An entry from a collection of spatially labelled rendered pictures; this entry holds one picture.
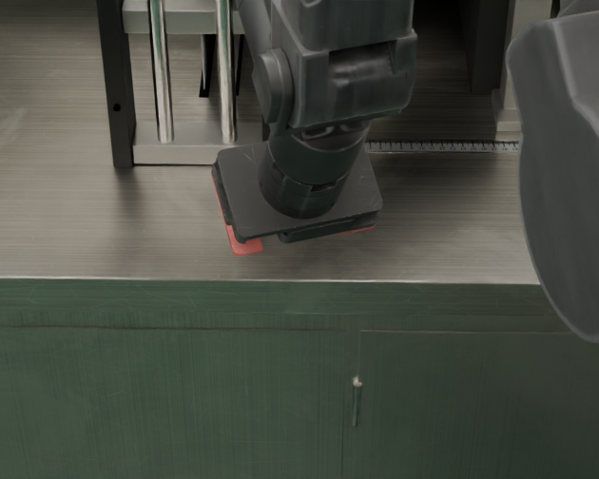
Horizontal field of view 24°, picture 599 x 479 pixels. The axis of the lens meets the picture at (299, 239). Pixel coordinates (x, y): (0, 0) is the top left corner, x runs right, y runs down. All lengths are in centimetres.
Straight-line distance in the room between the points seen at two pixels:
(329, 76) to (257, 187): 18
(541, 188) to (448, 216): 83
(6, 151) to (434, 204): 42
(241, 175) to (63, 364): 45
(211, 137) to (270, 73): 56
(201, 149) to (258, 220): 41
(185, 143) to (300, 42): 58
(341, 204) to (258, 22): 14
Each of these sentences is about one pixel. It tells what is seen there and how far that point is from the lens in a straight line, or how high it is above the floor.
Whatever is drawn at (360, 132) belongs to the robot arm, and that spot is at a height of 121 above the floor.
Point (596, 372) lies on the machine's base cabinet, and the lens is 133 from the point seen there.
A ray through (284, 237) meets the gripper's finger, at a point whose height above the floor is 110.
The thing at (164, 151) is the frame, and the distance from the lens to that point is 132.
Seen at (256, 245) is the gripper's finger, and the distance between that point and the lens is 94.
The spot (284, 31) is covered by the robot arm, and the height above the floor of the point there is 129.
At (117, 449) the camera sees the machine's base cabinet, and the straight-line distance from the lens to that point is 140.
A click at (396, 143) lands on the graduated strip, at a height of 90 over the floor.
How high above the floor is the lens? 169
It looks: 40 degrees down
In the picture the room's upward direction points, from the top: straight up
